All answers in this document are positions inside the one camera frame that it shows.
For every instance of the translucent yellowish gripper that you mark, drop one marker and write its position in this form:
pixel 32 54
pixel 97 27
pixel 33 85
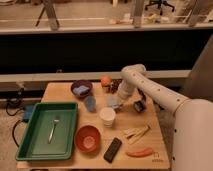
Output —
pixel 120 102

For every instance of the light blue towel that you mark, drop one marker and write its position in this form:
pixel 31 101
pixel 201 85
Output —
pixel 112 102

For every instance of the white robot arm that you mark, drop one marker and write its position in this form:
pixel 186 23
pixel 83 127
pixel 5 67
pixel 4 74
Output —
pixel 193 130

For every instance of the white paper cup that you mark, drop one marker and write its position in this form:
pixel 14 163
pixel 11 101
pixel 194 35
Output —
pixel 107 115

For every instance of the purple toy grapes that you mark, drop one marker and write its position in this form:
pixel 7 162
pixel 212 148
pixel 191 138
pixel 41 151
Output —
pixel 114 85

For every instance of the orange toy fruit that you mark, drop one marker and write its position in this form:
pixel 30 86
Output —
pixel 106 81

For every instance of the blue plastic cup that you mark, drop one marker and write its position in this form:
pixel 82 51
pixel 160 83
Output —
pixel 90 103

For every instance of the purple bowl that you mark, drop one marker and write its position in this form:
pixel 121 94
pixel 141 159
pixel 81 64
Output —
pixel 78 83

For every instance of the blue sponge in bowl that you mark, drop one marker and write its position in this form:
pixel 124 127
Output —
pixel 80 90

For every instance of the black remote control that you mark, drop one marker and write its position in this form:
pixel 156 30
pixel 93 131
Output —
pixel 112 150

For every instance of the orange plastic bowl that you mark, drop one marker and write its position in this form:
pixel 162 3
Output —
pixel 87 139

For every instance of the orange toy carrot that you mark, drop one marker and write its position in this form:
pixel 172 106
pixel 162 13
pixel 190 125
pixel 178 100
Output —
pixel 143 153

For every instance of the metal spoon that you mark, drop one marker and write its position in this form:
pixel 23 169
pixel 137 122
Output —
pixel 55 122

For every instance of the green plastic tray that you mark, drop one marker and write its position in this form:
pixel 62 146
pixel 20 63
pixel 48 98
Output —
pixel 34 144

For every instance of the blue power box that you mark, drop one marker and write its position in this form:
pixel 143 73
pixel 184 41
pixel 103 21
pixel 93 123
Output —
pixel 27 113

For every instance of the black office chair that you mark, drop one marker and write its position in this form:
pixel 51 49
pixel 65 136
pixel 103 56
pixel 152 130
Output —
pixel 159 4

